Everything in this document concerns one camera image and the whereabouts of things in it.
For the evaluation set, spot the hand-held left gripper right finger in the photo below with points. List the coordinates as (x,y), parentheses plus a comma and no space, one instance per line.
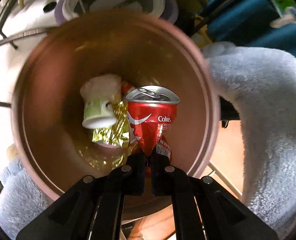
(160,177)

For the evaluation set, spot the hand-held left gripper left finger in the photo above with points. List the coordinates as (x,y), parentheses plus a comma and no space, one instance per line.
(138,175)

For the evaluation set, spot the gold foil wrapper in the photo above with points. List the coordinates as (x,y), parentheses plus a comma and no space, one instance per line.
(107,135)

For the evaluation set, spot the crushed red cola can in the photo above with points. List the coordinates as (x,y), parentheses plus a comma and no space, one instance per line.
(148,120)

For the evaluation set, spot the white green paper cup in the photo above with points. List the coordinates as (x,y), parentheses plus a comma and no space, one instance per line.
(97,115)

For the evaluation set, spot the white tissue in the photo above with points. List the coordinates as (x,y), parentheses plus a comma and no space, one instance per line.
(100,86)

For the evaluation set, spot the brown round waste bin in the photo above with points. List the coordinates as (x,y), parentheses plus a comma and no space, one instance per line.
(62,55)

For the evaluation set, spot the pale fluffy robe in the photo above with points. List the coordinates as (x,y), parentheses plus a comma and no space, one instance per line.
(263,105)

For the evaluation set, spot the white purple plush slipper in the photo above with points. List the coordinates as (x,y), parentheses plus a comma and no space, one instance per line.
(128,2)

